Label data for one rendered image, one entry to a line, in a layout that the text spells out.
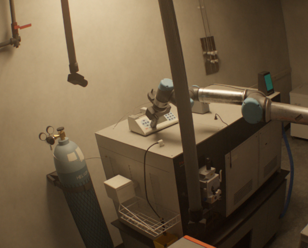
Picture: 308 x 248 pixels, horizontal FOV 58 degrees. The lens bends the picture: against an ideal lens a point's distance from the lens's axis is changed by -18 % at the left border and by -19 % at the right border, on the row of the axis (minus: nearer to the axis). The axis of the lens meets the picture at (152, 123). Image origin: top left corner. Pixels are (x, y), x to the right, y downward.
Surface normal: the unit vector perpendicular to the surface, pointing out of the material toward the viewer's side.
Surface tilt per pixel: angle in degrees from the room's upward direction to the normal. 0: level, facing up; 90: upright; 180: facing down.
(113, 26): 90
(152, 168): 90
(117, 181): 0
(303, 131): 90
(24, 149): 90
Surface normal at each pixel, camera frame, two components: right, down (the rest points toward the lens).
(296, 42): -0.74, 0.33
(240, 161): 0.66, 0.15
